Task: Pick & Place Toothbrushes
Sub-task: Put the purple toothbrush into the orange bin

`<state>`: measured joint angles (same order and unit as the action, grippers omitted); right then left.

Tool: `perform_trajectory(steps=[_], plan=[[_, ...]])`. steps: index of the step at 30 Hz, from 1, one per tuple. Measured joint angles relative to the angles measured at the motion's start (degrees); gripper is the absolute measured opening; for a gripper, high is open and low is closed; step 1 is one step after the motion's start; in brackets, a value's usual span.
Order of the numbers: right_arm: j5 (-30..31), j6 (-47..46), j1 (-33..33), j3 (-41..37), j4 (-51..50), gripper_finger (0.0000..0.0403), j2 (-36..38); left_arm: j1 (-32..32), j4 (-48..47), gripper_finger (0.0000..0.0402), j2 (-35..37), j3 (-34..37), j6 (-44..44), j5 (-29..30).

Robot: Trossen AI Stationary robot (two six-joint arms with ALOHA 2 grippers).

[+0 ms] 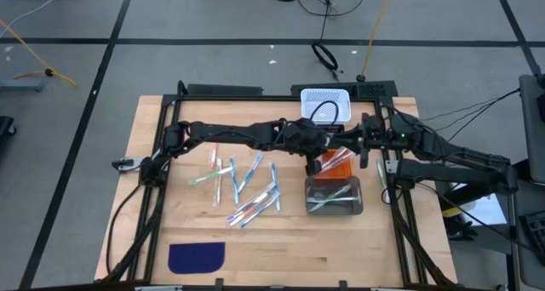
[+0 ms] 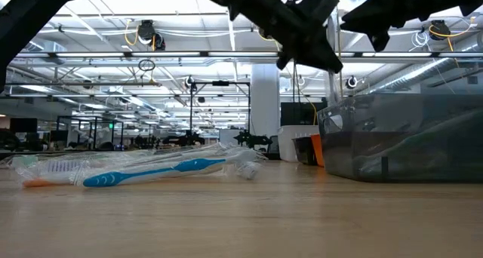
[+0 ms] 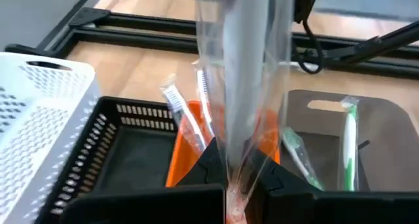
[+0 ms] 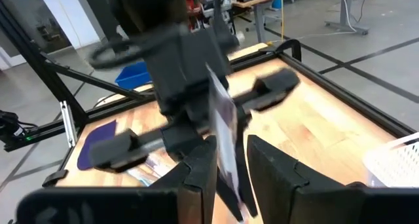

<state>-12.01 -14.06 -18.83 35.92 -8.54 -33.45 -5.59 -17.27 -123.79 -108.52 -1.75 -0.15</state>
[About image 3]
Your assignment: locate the green toothbrush in clear wrapper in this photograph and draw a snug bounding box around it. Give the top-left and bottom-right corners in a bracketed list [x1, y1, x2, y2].
[339, 95, 360, 193]
[282, 126, 325, 191]

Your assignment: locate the orange perforated plastic basket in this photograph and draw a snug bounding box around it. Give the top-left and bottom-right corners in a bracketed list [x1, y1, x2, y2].
[165, 100, 282, 189]

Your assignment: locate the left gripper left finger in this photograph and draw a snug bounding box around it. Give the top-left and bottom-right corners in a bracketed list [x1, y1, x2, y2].
[60, 137, 227, 224]

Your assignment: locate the black perforated plastic basket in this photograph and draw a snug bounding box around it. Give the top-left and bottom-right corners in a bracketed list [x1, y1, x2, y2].
[35, 96, 180, 224]

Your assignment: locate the smoky grey translucent bin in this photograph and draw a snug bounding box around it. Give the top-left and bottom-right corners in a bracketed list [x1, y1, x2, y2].
[278, 88, 419, 193]

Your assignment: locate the white perforated plastic basket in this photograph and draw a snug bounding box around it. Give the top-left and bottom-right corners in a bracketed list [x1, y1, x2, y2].
[0, 51, 101, 224]

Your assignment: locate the black cable loop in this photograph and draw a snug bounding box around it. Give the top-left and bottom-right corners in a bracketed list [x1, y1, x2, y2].
[296, 19, 325, 75]

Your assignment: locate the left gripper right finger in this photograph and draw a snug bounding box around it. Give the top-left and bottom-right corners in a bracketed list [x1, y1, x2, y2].
[245, 148, 419, 224]

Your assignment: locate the white toothbrush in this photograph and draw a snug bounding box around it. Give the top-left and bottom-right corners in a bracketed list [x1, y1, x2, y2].
[195, 68, 216, 138]
[159, 73, 208, 155]

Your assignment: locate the red toothbrush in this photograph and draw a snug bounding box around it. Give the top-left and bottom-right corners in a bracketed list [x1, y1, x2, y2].
[194, 0, 295, 224]

